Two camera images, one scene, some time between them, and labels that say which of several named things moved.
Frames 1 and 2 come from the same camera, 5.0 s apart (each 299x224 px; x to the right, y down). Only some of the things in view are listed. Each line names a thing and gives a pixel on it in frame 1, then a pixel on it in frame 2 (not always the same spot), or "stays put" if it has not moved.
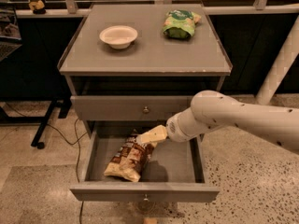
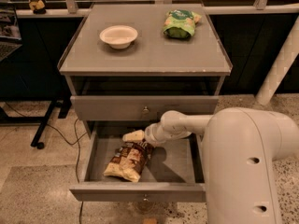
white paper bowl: [119, 36] stays put
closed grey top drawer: [130, 107] stays put
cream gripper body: [172, 129] to [151, 133]
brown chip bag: [132, 159] stays put
